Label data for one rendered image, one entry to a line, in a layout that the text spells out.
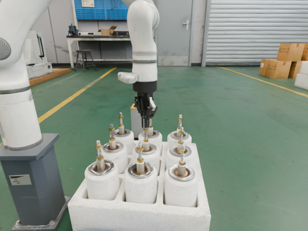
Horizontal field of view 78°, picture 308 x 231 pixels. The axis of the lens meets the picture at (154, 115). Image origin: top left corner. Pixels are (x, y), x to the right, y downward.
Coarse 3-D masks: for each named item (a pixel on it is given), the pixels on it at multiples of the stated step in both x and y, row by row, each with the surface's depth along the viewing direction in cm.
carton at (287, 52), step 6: (282, 48) 345; (288, 48) 331; (294, 48) 327; (300, 48) 327; (282, 54) 345; (288, 54) 331; (294, 54) 330; (300, 54) 331; (282, 60) 345; (288, 60) 334; (294, 60) 334; (300, 60) 335
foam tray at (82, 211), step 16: (192, 144) 84; (128, 160) 75; (160, 160) 73; (160, 176) 64; (80, 192) 57; (160, 192) 57; (80, 208) 53; (96, 208) 52; (112, 208) 52; (128, 208) 52; (144, 208) 52; (160, 208) 52; (176, 208) 52; (192, 208) 52; (208, 208) 52; (80, 224) 55; (96, 224) 54; (112, 224) 54; (128, 224) 53; (144, 224) 52; (160, 224) 52; (176, 224) 51; (192, 224) 51; (208, 224) 50
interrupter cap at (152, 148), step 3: (150, 144) 69; (153, 144) 69; (150, 147) 68; (153, 147) 67; (156, 147) 67; (135, 150) 66; (150, 150) 65; (153, 150) 65; (156, 150) 66; (144, 153) 64; (147, 153) 64; (150, 153) 63; (153, 153) 64
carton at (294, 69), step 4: (292, 64) 345; (296, 64) 337; (300, 64) 336; (292, 68) 345; (296, 68) 339; (292, 72) 345; (296, 72) 341; (288, 76) 356; (292, 76) 345; (296, 76) 344
